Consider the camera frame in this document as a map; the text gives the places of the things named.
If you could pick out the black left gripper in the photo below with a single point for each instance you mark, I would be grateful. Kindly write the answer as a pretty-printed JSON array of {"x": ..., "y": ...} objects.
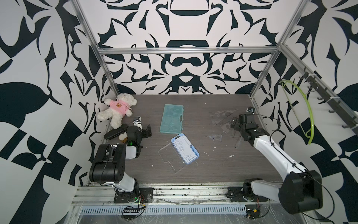
[{"x": 145, "y": 134}]

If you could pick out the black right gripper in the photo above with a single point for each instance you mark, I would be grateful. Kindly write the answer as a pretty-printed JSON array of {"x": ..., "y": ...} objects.
[{"x": 237, "y": 121}]

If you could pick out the clear straight essentials ruler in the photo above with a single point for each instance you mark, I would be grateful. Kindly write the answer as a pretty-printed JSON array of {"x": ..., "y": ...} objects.
[{"x": 238, "y": 138}]

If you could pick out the clear triangle set square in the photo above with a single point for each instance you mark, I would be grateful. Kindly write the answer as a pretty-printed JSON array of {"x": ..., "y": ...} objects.
[{"x": 225, "y": 124}]

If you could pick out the clear plastic ruler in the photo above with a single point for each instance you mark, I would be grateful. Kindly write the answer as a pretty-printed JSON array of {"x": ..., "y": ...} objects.
[{"x": 221, "y": 114}]

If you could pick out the small clear triangle ruler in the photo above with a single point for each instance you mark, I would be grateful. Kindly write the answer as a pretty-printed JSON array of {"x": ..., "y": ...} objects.
[{"x": 217, "y": 137}]

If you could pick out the teal transparent ruler set case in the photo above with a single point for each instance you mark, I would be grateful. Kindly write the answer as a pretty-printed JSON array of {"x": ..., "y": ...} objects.
[{"x": 172, "y": 119}]

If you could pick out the blue ruler set case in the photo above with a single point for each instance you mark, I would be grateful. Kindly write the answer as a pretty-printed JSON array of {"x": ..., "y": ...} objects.
[{"x": 179, "y": 153}]

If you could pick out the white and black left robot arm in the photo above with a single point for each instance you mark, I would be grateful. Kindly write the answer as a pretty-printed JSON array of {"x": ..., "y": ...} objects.
[{"x": 108, "y": 166}]

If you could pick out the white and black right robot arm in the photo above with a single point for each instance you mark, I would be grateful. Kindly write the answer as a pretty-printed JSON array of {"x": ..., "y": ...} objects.
[{"x": 301, "y": 189}]

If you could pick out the small brown white plush toy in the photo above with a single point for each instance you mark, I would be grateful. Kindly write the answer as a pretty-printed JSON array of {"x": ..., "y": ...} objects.
[{"x": 123, "y": 137}]

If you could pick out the black glasses case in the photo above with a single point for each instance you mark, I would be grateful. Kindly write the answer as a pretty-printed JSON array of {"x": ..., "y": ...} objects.
[{"x": 115, "y": 132}]

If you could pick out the white teddy bear pink shirt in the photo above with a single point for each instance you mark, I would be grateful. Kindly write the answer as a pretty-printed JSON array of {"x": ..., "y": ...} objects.
[{"x": 118, "y": 109}]

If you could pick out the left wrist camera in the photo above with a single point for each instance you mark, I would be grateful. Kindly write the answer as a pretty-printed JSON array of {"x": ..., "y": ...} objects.
[{"x": 137, "y": 123}]

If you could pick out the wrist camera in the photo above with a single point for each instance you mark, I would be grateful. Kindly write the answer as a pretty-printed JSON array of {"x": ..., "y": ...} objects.
[
  {"x": 137, "y": 123},
  {"x": 251, "y": 110}
]

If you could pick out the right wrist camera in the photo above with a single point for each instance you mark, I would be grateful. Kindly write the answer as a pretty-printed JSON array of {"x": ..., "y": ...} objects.
[{"x": 251, "y": 110}]

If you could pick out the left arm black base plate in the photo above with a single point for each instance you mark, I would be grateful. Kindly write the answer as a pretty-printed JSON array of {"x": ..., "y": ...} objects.
[{"x": 138, "y": 194}]

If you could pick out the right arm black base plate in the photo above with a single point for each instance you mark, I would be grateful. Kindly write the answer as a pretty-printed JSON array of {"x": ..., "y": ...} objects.
[{"x": 240, "y": 194}]

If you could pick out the yellow black connector with cables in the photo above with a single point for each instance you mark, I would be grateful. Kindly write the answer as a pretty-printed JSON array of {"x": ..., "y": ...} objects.
[{"x": 253, "y": 213}]

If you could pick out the black wall hook rail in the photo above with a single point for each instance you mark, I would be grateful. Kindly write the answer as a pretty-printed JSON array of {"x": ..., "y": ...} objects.
[{"x": 328, "y": 96}]

